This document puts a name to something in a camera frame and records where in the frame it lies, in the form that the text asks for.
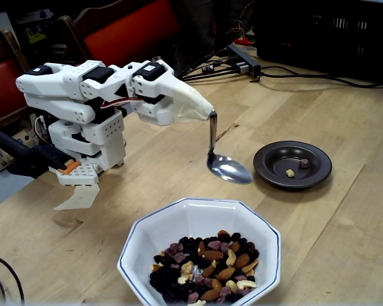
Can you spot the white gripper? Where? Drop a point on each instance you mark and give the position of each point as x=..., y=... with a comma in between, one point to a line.
x=161, y=97

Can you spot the silver metal spoon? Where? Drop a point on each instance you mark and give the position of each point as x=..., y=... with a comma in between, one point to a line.
x=229, y=170

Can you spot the pale cashew nut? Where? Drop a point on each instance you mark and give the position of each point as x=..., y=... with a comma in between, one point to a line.
x=290, y=173

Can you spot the purple dried fruit cube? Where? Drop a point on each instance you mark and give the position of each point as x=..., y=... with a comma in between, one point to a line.
x=304, y=163

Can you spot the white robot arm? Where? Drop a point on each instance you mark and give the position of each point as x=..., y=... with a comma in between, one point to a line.
x=51, y=81

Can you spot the white octagonal bowl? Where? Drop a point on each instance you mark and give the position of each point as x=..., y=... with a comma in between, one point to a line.
x=147, y=236

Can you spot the brown round plate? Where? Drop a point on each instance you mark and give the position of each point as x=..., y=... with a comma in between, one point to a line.
x=319, y=165

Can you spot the small circuit board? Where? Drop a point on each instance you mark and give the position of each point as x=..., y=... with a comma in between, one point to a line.
x=208, y=68

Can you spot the wooden chair red cushion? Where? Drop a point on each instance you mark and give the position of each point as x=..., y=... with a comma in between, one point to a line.
x=3, y=86
x=131, y=35

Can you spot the dark olive jacket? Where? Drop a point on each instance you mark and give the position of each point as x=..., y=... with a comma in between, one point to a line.
x=201, y=22

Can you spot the red alligator clip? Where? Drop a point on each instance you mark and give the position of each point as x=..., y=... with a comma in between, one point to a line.
x=244, y=40

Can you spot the beige masking tape sheet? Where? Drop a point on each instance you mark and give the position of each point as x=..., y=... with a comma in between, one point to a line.
x=79, y=197

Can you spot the black clamp orange pad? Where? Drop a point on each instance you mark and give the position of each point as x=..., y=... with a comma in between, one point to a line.
x=32, y=156

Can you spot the yellow green box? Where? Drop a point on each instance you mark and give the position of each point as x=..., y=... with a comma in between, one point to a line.
x=35, y=35

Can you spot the black plastic crate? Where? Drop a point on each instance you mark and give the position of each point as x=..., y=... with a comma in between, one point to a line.
x=322, y=38

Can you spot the mixed nuts and dried fruit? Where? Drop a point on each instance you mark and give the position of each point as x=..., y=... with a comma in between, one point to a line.
x=223, y=274

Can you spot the white carton box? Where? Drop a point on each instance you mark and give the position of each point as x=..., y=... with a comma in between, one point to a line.
x=0, y=27

